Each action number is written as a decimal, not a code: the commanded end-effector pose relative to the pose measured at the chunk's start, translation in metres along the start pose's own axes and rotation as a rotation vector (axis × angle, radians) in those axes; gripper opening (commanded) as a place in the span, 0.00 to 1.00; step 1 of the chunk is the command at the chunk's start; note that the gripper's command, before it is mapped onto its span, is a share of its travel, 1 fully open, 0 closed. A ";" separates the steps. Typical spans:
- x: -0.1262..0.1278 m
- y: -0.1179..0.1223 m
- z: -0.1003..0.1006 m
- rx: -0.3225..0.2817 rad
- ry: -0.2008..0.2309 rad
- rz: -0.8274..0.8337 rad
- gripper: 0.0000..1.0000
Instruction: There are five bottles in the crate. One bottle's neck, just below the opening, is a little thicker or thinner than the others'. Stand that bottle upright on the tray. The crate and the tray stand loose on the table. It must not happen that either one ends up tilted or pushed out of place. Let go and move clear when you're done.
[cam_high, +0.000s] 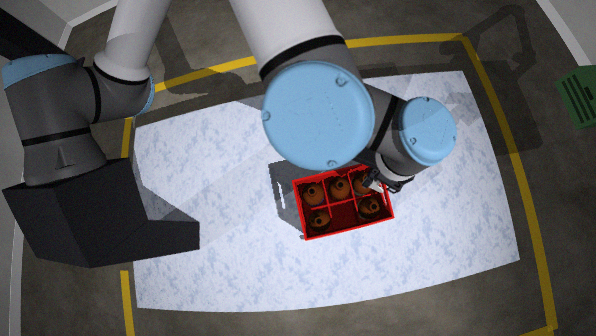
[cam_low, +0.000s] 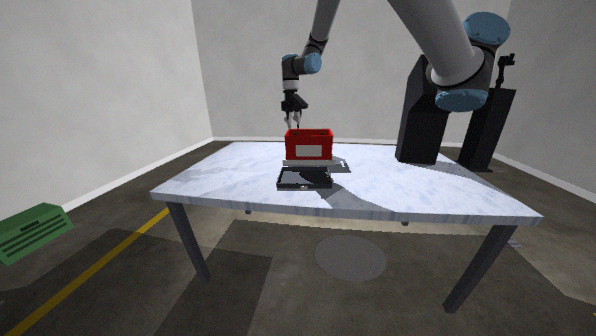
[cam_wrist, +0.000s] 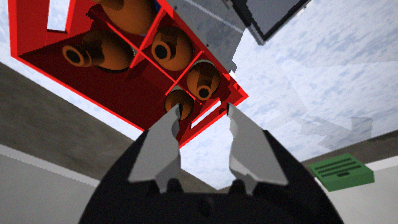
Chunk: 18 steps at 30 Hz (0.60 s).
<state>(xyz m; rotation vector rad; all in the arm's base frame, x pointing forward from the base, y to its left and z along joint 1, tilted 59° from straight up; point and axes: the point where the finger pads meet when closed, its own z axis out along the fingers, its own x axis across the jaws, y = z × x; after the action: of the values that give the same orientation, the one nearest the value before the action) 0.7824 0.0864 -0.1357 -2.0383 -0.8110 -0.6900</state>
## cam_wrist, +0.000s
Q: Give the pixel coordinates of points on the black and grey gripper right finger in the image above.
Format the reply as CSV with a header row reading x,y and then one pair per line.
x,y
271,172

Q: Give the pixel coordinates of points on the red crate with dividers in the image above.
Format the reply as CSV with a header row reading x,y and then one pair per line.
x,y
135,96

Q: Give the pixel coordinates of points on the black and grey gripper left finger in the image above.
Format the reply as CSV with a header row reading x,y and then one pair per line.
x,y
141,171

